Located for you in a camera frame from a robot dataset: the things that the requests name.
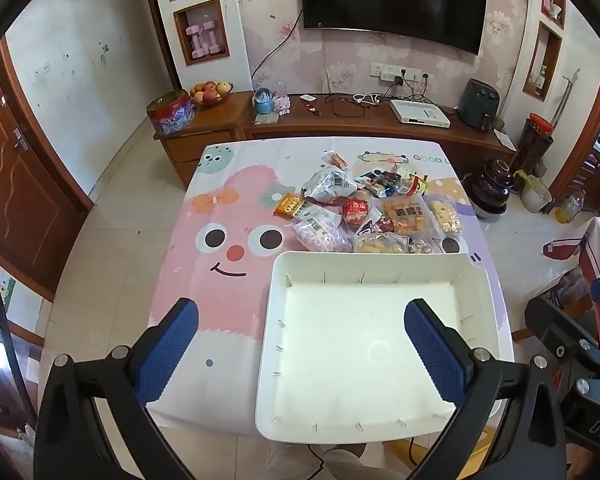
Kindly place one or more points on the white purple snack packet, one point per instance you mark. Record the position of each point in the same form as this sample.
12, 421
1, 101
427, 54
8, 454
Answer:
317, 232

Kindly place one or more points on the wooden television cabinet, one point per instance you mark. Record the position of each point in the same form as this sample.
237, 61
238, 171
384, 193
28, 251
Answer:
340, 125

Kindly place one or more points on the pale puffs clear packet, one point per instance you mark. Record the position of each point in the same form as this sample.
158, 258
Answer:
445, 215

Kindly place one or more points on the fruit bowl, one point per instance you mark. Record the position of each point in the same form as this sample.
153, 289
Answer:
210, 94

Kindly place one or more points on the black red snack packet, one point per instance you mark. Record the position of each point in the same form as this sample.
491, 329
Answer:
377, 226

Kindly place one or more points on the white set-top box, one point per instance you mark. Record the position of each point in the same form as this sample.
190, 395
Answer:
420, 112

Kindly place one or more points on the white bucket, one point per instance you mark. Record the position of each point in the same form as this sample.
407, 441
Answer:
535, 195

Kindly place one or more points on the dark green air fryer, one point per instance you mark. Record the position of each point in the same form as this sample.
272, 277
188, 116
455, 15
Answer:
479, 102

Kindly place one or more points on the black television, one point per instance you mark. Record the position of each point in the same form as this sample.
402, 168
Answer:
390, 0

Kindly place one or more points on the small white device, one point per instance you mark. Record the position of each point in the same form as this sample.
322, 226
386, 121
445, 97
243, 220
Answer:
308, 98

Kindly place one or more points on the white power strip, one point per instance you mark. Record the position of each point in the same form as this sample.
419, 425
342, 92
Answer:
387, 72

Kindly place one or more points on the yellow liquid bottle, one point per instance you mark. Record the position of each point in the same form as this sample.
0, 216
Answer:
570, 207

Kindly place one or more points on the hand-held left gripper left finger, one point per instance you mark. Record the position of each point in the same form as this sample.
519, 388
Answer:
167, 350

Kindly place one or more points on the red lid jar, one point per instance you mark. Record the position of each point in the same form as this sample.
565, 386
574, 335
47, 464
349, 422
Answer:
532, 142

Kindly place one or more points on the dark brown ceramic pot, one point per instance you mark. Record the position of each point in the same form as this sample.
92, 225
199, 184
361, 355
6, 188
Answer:
487, 190

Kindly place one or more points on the yellow cracker packet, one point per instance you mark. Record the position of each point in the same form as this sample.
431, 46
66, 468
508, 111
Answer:
405, 215

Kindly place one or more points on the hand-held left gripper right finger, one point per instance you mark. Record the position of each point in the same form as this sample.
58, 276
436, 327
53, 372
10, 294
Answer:
435, 355

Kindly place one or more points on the orange-brown snack clear packet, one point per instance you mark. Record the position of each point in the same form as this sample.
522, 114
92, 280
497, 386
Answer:
336, 161

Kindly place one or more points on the blue snow globe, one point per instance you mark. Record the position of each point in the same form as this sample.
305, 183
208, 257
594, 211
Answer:
263, 101

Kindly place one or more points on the silver barcode snack bag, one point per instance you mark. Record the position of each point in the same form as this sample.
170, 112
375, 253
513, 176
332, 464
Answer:
330, 186

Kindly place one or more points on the woven coaster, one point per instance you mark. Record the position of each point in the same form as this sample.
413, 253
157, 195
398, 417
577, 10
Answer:
266, 118

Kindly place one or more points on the person's right leg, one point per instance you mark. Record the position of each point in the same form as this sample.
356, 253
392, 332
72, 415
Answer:
352, 465

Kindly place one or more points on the cartoon printed tablecloth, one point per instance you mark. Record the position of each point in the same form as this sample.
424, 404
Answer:
220, 310

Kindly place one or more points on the white paper sheet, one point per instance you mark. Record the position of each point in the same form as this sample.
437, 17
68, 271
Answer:
505, 139

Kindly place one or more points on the brown wooden door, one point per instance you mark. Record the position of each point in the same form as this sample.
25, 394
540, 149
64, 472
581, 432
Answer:
20, 185

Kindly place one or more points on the red tin box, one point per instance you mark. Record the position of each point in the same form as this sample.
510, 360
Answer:
170, 114

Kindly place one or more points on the pink toy figure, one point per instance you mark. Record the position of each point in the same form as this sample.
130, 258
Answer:
282, 100

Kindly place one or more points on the pink dumbbell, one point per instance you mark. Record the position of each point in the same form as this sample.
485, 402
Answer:
196, 40
211, 37

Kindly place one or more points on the orange snack packet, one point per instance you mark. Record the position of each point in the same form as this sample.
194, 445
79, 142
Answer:
290, 206

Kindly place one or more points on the white plastic tray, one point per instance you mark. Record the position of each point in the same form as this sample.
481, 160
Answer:
360, 335

